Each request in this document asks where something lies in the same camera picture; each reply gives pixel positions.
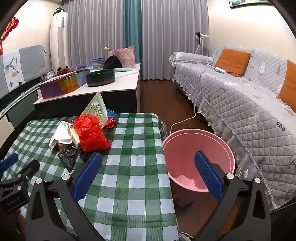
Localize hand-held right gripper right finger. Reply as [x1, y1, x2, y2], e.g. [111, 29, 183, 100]
[194, 151, 271, 241]

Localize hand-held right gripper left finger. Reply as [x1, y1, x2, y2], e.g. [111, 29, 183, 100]
[25, 152, 104, 241]

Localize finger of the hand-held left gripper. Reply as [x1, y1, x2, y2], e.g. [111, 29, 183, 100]
[0, 153, 19, 172]
[0, 159, 40, 186]

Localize black plastic wrapper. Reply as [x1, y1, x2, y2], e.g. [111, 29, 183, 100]
[79, 151, 93, 163]
[57, 147, 79, 172]

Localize pink plastic basin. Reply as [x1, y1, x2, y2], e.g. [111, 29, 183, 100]
[162, 129, 236, 193]

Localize red plastic bag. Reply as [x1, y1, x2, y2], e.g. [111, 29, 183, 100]
[73, 114, 111, 153]

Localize red snack packet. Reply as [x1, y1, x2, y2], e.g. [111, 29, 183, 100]
[103, 118, 119, 129]

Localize green and white packet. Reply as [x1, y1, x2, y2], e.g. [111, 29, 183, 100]
[80, 91, 109, 129]

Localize green checked tablecloth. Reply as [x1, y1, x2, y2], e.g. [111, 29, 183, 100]
[0, 113, 179, 241]

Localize television stand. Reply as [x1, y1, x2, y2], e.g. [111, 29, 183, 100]
[0, 76, 44, 130]

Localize white rod with blue grip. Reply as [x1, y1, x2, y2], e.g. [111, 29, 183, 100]
[0, 83, 40, 116]

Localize grey quilted sofa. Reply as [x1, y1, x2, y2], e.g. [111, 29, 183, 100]
[168, 45, 296, 210]

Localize colourful tin box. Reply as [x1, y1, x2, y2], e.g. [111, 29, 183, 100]
[38, 70, 89, 99]

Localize dark green round tin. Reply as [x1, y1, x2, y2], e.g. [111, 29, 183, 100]
[86, 69, 115, 87]

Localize white topped coffee table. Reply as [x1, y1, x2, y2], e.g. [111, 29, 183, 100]
[33, 63, 141, 116]

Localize grey television cover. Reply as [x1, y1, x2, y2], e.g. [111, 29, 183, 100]
[0, 45, 46, 93]

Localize brown teapot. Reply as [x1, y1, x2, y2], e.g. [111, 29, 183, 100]
[56, 65, 71, 76]

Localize stacked plastic bowls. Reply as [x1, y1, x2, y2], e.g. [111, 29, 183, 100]
[92, 58, 105, 70]

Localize black hat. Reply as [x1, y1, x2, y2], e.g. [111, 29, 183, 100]
[103, 56, 123, 70]

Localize orange cushion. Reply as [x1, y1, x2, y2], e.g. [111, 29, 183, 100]
[213, 48, 251, 77]
[276, 60, 296, 106]

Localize pink fabric basket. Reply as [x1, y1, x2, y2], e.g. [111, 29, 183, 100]
[108, 45, 136, 69]

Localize white standing air conditioner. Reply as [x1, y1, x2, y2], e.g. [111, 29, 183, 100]
[50, 12, 68, 70]

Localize red knot decoration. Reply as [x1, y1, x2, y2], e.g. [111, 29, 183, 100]
[0, 17, 19, 56]

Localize white floor stand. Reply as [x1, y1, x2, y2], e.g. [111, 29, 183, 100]
[194, 32, 210, 55]

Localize grey curtain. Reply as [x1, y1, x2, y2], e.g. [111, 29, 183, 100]
[63, 0, 126, 67]
[140, 0, 210, 80]

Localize teal curtain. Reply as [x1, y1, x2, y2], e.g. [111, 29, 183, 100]
[123, 0, 143, 80]

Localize framed wall picture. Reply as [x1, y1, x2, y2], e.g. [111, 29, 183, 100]
[229, 0, 269, 9]

